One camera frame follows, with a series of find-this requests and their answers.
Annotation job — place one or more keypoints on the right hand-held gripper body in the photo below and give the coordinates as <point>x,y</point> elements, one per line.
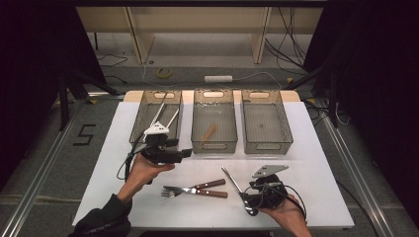
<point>270,192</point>

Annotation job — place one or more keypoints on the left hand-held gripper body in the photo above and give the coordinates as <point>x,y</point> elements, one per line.
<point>158,148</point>

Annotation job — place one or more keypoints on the metal spoon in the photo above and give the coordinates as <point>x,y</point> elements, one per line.
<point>230,179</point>

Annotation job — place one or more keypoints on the small wooden stick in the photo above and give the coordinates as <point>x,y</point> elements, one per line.
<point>209,132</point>

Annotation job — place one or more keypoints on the smoky transparent plastic bin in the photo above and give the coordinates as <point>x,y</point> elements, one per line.
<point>145,112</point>
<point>214,115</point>
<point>266,123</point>

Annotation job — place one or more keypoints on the person's left hand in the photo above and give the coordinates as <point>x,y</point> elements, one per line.
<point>141,173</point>

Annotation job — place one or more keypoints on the person's right hand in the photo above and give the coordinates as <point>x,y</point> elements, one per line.
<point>291,214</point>

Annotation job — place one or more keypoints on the yellow tape roll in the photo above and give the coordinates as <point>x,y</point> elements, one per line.
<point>158,73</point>

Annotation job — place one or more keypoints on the white power strip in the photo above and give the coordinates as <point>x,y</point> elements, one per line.
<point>218,79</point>

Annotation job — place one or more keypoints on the yellow tape piece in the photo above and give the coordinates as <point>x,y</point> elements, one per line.
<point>311,100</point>
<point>92,101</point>
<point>290,80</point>

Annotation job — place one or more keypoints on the black metal stand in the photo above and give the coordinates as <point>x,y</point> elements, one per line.
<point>333,98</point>
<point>63,98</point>

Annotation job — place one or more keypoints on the beige wooden desk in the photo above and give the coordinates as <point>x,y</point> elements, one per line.
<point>197,19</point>

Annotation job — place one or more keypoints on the dark curtain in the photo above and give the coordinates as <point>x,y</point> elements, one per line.
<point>378,82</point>
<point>26,65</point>

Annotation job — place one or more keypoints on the short aluminium rail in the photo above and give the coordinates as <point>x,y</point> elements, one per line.
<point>105,95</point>

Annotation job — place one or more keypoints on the long aluminium floor rail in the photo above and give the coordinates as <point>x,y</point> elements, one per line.
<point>354,168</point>
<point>42,174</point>

